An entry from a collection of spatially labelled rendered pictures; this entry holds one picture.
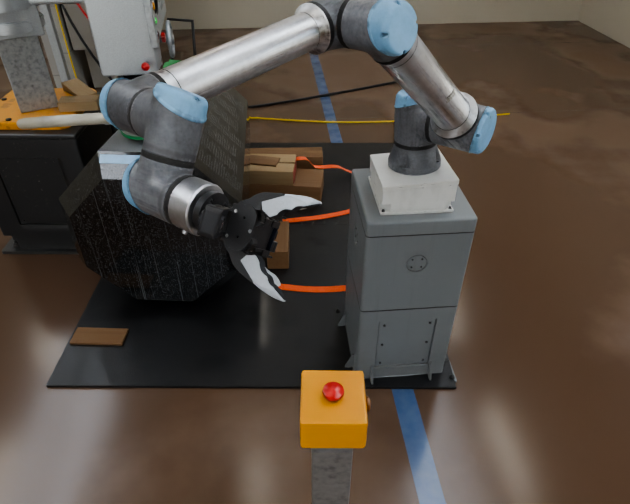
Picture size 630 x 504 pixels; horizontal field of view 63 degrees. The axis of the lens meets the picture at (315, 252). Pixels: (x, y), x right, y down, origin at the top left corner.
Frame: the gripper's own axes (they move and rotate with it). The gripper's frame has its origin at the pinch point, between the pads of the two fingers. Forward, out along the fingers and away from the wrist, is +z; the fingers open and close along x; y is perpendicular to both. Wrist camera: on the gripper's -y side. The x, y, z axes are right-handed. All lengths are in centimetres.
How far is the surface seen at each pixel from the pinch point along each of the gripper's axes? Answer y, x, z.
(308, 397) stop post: 21.1, 26.1, 0.3
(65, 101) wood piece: 110, -13, -223
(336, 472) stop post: 33, 41, 7
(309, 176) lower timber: 238, -25, -143
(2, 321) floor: 99, 101, -200
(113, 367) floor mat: 108, 93, -129
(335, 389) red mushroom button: 22.3, 22.7, 4.2
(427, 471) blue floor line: 137, 72, 10
